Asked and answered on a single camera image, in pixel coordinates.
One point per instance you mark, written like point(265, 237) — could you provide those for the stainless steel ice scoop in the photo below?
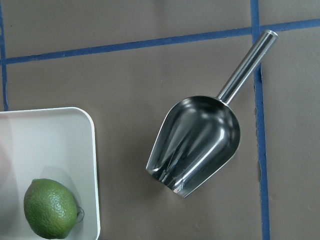
point(200, 134)

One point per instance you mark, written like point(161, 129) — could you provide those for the white square tray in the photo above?
point(54, 143)

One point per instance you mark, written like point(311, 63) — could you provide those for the green lime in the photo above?
point(50, 209)

